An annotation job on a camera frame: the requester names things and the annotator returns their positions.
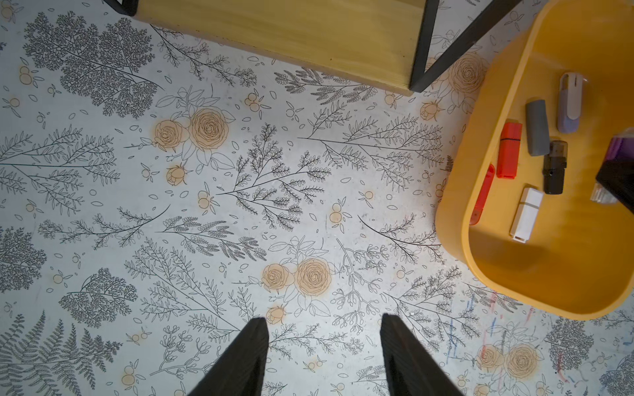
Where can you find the red rectangular usb flash drive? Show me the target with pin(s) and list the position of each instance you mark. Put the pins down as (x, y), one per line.
(508, 156)

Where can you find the yellow plastic storage box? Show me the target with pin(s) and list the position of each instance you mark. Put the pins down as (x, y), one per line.
(578, 262)

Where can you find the grey usb flash drive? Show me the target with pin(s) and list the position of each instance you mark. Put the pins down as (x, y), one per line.
(537, 128)

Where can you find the lavender white usb flash drive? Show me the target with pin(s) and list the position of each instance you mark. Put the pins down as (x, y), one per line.
(570, 101)

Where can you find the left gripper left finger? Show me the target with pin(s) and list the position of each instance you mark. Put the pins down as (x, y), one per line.
(241, 367)

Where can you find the wooden shelf black frame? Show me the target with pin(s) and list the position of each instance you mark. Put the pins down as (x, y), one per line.
(384, 44)

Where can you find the black usb flash drive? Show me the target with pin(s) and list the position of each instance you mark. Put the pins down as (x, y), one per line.
(554, 168)

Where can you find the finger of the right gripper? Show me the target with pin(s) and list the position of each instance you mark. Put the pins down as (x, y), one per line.
(616, 177)

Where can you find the purple usb flash drive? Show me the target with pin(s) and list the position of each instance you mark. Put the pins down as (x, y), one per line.
(620, 147)

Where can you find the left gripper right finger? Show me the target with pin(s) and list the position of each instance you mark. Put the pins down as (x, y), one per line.
(410, 369)

